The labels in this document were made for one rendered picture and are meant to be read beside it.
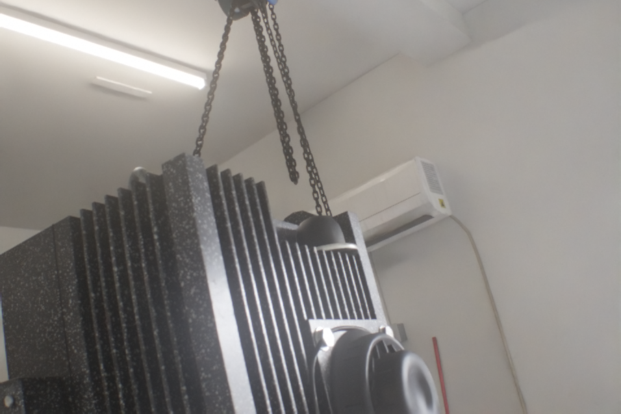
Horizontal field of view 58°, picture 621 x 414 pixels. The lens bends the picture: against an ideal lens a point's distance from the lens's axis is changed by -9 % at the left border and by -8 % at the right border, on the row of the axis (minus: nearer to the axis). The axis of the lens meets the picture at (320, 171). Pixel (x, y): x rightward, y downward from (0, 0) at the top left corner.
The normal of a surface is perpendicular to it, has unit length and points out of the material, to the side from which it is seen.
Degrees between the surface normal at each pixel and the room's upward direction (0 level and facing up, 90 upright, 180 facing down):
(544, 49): 90
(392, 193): 90
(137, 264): 90
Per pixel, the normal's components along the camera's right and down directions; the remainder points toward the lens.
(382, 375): -0.53, -0.71
